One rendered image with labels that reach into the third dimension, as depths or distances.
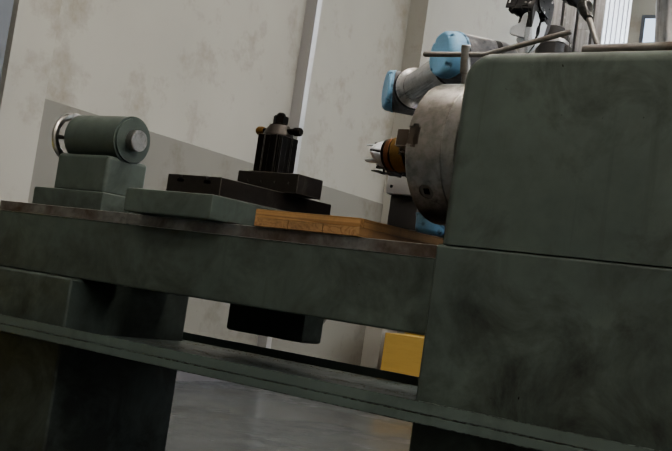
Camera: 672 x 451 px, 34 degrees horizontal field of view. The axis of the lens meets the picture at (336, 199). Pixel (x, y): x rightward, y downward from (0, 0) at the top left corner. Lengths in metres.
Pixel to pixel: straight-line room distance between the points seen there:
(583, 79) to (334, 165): 7.16
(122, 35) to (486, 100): 5.01
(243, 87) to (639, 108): 6.17
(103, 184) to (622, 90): 1.56
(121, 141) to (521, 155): 1.35
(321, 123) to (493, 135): 6.84
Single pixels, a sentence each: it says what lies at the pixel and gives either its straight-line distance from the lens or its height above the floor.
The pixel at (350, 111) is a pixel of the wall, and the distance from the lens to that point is 9.40.
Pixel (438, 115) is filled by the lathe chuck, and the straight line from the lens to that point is 2.35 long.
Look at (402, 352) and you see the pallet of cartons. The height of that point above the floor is 0.35.
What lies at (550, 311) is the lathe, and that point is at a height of 0.76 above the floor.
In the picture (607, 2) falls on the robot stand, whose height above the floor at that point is 1.66.
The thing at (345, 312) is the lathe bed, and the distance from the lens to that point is 2.39.
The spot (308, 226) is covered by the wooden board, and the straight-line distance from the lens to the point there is 2.46.
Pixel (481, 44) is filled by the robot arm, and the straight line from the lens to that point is 2.74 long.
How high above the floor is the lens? 0.74
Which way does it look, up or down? 5 degrees up
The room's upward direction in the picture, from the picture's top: 8 degrees clockwise
